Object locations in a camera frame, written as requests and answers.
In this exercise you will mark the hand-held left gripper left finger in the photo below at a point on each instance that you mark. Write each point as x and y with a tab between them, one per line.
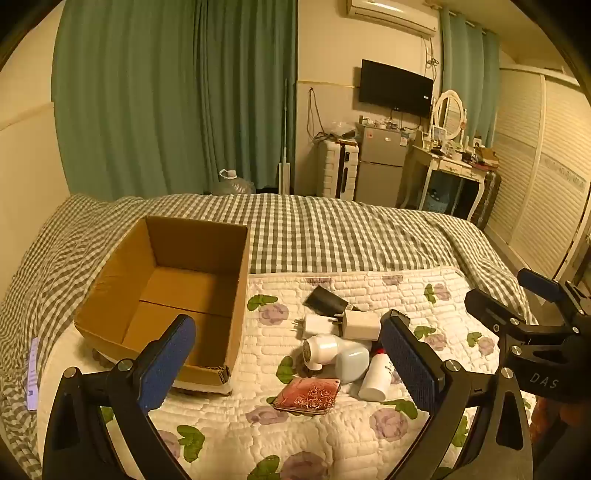
171	364

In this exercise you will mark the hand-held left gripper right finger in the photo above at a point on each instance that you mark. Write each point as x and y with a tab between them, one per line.
406	364

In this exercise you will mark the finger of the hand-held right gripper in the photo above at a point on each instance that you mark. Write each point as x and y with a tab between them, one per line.
489	307
542	285

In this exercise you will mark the white bottle with red cap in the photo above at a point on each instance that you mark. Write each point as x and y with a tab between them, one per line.
376	381

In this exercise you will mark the large white power adapter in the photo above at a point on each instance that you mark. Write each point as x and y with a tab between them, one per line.
362	325

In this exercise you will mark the black squeeze tube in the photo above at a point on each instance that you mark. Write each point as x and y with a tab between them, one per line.
325	300

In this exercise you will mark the brown cardboard box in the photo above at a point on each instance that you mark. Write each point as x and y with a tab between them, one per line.
194	249

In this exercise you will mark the pale blue rounded case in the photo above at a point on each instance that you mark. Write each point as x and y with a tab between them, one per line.
351	364

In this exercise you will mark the small white charger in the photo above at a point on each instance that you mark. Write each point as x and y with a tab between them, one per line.
316	325

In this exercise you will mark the brown suitcase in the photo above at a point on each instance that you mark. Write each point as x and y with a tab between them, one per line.
491	194

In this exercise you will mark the blue basket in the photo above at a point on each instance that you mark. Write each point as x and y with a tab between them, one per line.
436	201

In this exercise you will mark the white louvred wardrobe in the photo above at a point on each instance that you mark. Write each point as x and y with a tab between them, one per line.
535	161

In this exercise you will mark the glowing phone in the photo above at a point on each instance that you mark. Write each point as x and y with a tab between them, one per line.
33	374

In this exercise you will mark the floral quilted mat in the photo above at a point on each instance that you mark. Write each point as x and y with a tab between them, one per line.
286	443

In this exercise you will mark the white dressing table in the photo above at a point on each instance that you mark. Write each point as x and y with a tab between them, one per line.
443	164

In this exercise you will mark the silver small fridge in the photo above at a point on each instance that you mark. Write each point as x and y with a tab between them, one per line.
381	161

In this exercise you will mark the clear water jug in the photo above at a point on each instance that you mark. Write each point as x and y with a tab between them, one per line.
233	184

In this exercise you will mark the white oval mirror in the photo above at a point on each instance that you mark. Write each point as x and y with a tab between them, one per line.
450	113

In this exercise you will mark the white ribbed suitcase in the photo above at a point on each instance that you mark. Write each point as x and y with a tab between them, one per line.
332	168

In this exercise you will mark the narrow green curtain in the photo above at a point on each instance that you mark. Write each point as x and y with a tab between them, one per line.
480	83

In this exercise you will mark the white flat mop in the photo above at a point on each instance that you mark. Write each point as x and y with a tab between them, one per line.
285	177

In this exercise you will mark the clear plastic bag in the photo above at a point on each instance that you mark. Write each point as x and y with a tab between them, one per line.
339	129

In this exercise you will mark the wide green curtain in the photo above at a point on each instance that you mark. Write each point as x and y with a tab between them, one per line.
152	92

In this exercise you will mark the white air conditioner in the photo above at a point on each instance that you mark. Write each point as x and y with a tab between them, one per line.
392	14

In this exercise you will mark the black wall television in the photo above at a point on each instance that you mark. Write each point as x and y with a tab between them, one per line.
395	87

